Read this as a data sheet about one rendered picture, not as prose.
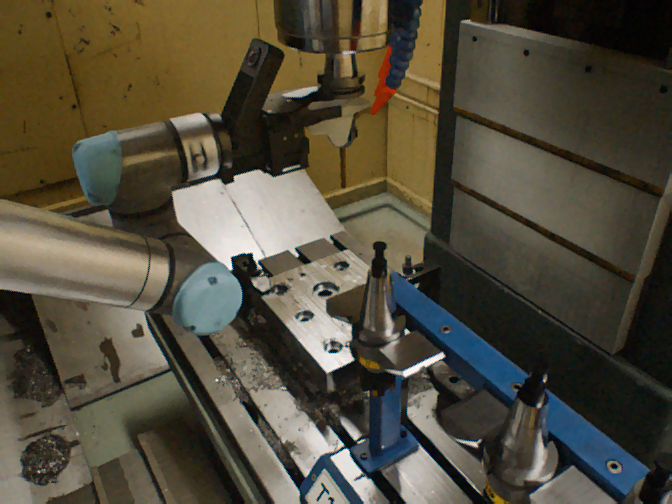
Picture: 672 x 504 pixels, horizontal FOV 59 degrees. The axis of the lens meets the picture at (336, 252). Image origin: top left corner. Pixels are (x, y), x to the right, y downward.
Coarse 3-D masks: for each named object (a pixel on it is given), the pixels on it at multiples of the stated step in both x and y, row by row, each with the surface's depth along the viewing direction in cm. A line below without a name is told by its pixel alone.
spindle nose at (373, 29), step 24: (288, 0) 67; (312, 0) 65; (336, 0) 65; (360, 0) 65; (384, 0) 67; (288, 24) 69; (312, 24) 67; (336, 24) 66; (360, 24) 67; (384, 24) 68; (288, 48) 72; (312, 48) 69; (336, 48) 68; (360, 48) 68
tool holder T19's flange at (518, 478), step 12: (492, 432) 55; (492, 444) 54; (552, 444) 53; (492, 456) 52; (552, 456) 52; (492, 468) 54; (504, 468) 52; (540, 468) 51; (552, 468) 51; (504, 480) 51; (516, 480) 51; (528, 480) 50; (540, 480) 51; (504, 492) 52; (516, 492) 52
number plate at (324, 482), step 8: (320, 480) 83; (328, 480) 82; (312, 488) 84; (320, 488) 83; (328, 488) 82; (336, 488) 81; (312, 496) 83; (320, 496) 82; (328, 496) 81; (336, 496) 80; (344, 496) 80
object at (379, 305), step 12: (372, 276) 64; (384, 276) 64; (372, 288) 65; (384, 288) 65; (372, 300) 66; (384, 300) 65; (360, 312) 68; (372, 312) 66; (384, 312) 66; (396, 312) 68; (372, 324) 67; (384, 324) 67
